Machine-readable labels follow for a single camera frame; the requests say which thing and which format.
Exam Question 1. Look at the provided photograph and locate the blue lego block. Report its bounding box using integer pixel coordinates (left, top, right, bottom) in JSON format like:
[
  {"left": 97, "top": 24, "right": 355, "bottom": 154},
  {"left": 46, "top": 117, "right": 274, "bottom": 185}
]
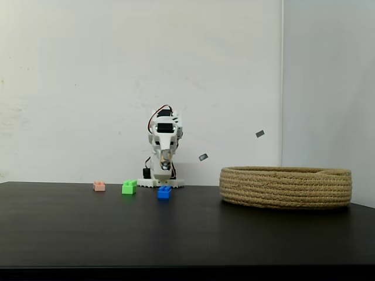
[{"left": 157, "top": 185, "right": 172, "bottom": 201}]

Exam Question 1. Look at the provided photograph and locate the green lego block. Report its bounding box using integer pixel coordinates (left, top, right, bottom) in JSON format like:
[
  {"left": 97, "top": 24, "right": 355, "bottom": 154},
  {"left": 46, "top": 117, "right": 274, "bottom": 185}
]
[{"left": 121, "top": 179, "right": 138, "bottom": 195}]

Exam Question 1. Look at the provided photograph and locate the red black servo cable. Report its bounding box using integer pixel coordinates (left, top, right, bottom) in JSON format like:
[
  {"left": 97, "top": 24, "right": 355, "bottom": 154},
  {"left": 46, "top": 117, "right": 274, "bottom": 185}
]
[{"left": 146, "top": 104, "right": 174, "bottom": 136}]

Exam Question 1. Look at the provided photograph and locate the round woven rope basket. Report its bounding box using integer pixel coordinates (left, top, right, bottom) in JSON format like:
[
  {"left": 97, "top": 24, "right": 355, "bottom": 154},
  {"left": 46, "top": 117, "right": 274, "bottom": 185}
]
[{"left": 219, "top": 166, "right": 352, "bottom": 210}]

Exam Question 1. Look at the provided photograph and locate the white wall cable conduit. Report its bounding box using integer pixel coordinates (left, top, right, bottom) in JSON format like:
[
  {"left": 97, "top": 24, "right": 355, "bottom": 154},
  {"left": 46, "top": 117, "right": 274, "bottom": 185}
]
[{"left": 280, "top": 0, "right": 285, "bottom": 167}]

